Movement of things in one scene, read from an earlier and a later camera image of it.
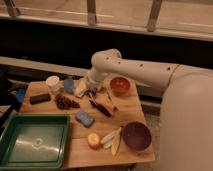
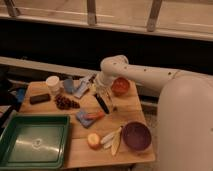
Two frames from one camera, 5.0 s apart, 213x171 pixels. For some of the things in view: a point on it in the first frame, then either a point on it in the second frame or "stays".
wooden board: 104,128 stays
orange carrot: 108,107 to 96,115
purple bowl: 136,136 stays
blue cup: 68,85 stays
